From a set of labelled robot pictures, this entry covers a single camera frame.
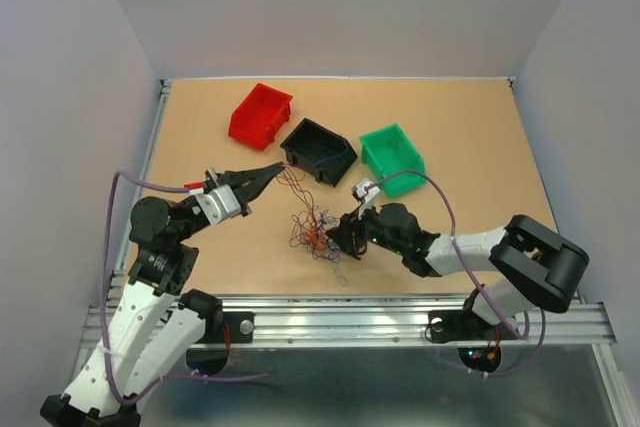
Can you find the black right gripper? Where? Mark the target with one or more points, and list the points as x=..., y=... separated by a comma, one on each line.
x=350, y=222

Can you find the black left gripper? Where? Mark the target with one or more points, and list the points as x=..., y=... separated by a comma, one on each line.
x=247, y=184

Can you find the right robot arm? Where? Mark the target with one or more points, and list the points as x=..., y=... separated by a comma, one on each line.
x=539, y=268

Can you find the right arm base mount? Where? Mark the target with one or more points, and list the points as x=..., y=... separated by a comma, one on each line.
x=444, y=326

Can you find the red plastic bin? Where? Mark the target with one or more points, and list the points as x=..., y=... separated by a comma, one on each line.
x=259, y=117

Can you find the aluminium table frame rail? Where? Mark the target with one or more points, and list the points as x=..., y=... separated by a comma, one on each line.
x=355, y=355

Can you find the green plastic bin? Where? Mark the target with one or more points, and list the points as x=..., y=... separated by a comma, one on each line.
x=389, y=150

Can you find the black plastic bin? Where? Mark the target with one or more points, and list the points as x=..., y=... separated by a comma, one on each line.
x=323, y=154

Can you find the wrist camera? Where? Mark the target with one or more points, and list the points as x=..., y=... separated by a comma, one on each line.
x=219, y=205
x=365, y=192

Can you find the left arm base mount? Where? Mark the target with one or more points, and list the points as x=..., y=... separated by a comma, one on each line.
x=236, y=327

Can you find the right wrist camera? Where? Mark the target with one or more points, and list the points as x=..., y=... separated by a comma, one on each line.
x=365, y=192

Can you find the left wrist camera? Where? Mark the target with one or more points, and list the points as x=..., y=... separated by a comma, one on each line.
x=219, y=205

